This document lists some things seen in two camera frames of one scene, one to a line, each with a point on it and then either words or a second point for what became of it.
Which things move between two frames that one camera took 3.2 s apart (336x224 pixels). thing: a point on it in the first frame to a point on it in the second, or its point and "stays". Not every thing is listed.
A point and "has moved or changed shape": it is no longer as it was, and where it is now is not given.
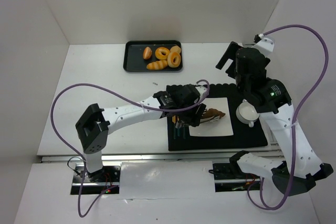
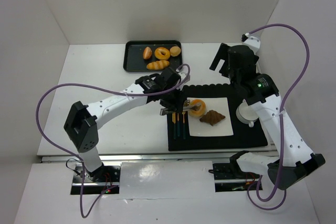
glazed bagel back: x=158 y=54 stays
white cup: x=247 y=113 stays
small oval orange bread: x=147 y=53 stays
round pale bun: x=175 y=49 stays
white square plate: x=222 y=127 stays
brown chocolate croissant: x=212 y=112 has moved or changed shape
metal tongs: x=210 y=118 has moved or changed shape
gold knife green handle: x=174 y=119 stays
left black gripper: x=196 y=115 to x=172 y=102
